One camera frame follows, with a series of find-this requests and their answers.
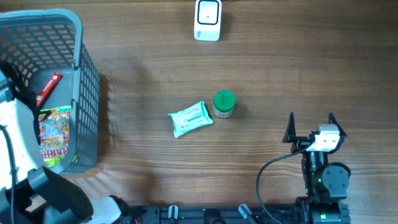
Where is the green lid jar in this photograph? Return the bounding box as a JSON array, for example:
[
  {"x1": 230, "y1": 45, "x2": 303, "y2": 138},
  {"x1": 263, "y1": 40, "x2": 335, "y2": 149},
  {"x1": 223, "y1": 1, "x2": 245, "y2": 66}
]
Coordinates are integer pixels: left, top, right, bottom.
[{"x1": 213, "y1": 90, "x2": 236, "y2": 118}]

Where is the grey plastic shopping basket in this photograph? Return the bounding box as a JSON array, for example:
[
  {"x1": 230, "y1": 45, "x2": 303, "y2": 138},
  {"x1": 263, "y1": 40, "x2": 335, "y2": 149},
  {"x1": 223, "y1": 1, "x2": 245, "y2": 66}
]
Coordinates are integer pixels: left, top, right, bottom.
[{"x1": 1, "y1": 9, "x2": 100, "y2": 180}]

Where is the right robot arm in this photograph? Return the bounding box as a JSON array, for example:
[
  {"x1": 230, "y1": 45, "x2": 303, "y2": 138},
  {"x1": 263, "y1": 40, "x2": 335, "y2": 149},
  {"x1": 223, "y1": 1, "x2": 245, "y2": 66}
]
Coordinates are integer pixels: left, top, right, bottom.
[{"x1": 282, "y1": 113, "x2": 351, "y2": 223}]

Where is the red Nescafe stick sachet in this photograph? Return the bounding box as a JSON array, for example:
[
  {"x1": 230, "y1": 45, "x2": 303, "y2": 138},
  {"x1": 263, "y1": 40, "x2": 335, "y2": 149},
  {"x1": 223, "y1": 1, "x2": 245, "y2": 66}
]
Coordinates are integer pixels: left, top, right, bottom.
[{"x1": 36, "y1": 72, "x2": 63, "y2": 108}]

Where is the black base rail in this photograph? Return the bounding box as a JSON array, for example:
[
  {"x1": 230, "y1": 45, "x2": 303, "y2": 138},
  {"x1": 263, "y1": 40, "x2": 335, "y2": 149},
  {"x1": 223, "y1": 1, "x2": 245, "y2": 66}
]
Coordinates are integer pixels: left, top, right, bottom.
[{"x1": 128, "y1": 203, "x2": 351, "y2": 224}]

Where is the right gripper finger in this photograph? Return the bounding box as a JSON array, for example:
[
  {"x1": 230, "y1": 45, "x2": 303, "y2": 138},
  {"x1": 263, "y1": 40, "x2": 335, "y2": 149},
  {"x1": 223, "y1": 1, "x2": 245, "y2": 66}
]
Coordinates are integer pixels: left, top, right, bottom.
[
  {"x1": 328, "y1": 113, "x2": 347, "y2": 139},
  {"x1": 282, "y1": 112, "x2": 296, "y2": 143}
]

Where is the white barcode scanner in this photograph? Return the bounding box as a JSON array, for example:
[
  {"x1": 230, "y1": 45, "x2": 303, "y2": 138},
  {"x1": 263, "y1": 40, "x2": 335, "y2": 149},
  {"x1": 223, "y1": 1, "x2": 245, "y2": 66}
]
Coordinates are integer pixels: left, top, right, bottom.
[{"x1": 193, "y1": 0, "x2": 222, "y2": 42}]

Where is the green Haribo worms bag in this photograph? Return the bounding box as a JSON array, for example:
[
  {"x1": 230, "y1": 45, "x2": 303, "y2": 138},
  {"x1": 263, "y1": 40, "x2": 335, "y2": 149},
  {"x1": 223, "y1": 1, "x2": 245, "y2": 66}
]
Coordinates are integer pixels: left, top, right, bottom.
[{"x1": 39, "y1": 106, "x2": 72, "y2": 167}]

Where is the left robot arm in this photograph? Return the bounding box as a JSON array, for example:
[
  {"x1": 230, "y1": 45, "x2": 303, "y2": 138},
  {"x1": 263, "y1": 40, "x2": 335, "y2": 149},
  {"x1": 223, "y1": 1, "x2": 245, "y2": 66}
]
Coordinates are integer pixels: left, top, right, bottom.
[{"x1": 1, "y1": 125, "x2": 137, "y2": 224}]

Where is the mint wet wipes pack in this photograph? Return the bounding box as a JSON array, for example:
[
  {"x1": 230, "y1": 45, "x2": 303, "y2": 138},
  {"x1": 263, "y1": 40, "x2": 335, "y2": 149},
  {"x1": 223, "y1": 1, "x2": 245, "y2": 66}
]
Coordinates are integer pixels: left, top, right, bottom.
[{"x1": 169, "y1": 101, "x2": 214, "y2": 138}]

